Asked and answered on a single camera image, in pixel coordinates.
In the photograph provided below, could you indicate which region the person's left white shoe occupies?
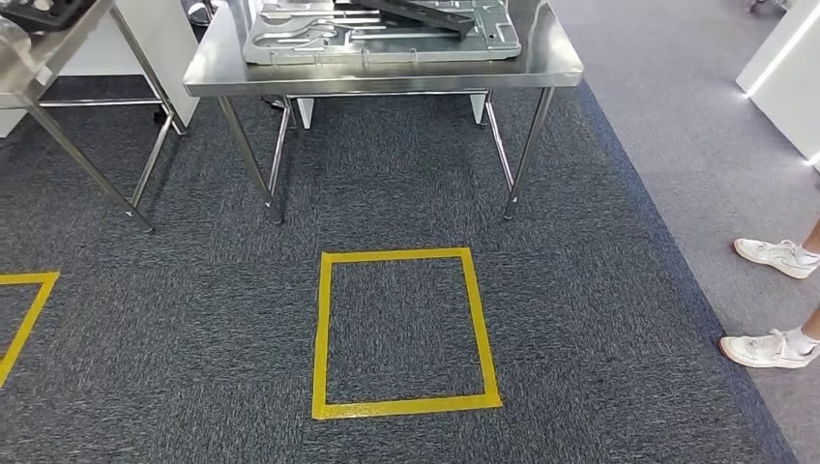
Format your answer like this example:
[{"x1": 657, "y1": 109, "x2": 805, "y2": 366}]
[{"x1": 718, "y1": 330, "x2": 820, "y2": 370}]

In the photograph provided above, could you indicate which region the white lit block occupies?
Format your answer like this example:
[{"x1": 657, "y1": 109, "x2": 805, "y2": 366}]
[{"x1": 735, "y1": 0, "x2": 820, "y2": 171}]

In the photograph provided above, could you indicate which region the person's white shoe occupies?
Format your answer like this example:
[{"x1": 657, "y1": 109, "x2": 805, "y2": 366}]
[
  {"x1": 718, "y1": 330, "x2": 820, "y2": 370},
  {"x1": 733, "y1": 238, "x2": 820, "y2": 280}
]

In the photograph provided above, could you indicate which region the person's left leg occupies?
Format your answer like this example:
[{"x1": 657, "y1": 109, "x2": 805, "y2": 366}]
[{"x1": 784, "y1": 306, "x2": 820, "y2": 357}]

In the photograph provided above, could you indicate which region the yellow floor tape square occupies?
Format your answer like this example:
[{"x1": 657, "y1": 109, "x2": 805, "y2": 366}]
[
  {"x1": 310, "y1": 246, "x2": 503, "y2": 421},
  {"x1": 0, "y1": 271, "x2": 61, "y2": 390}
]

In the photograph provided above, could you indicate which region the black plastic piece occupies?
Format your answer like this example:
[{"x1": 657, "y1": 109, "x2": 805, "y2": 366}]
[{"x1": 0, "y1": 0, "x2": 98, "y2": 33}]

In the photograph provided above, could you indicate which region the person's right leg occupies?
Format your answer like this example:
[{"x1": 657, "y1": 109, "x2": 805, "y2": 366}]
[{"x1": 794, "y1": 217, "x2": 820, "y2": 267}]

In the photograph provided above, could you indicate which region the stainless steel workbench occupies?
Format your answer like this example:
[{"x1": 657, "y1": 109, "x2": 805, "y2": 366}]
[{"x1": 182, "y1": 0, "x2": 585, "y2": 226}]

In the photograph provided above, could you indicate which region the person's right white shoe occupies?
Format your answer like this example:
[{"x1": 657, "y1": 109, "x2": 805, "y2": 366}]
[{"x1": 733, "y1": 238, "x2": 820, "y2": 280}]

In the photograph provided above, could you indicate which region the person's leg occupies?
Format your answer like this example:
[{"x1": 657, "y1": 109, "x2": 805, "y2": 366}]
[
  {"x1": 794, "y1": 217, "x2": 820, "y2": 267},
  {"x1": 784, "y1": 306, "x2": 820, "y2": 357}
]

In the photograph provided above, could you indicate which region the steel side table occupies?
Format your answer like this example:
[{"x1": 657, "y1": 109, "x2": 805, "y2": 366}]
[{"x1": 0, "y1": 0, "x2": 189, "y2": 234}]

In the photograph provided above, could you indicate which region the stamped sheet metal panel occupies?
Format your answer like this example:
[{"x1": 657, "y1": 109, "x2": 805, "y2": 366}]
[{"x1": 242, "y1": 0, "x2": 523, "y2": 67}]

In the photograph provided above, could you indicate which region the long black plastic part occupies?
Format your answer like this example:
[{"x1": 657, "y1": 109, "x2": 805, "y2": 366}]
[{"x1": 348, "y1": 0, "x2": 479, "y2": 41}]

